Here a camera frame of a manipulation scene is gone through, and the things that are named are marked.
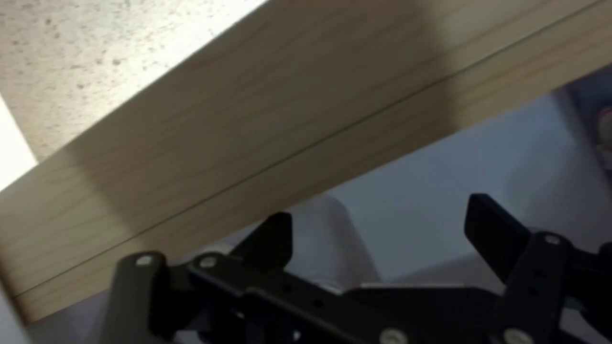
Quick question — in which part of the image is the white under cabinet light strip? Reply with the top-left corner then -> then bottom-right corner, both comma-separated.
0,93 -> 40,192

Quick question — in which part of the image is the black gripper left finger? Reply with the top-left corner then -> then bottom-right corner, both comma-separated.
94,209 -> 409,344

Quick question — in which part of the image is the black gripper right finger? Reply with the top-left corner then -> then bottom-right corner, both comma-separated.
463,190 -> 612,344

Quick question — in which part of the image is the open wooden wall cabinet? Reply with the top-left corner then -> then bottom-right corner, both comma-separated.
0,0 -> 612,344

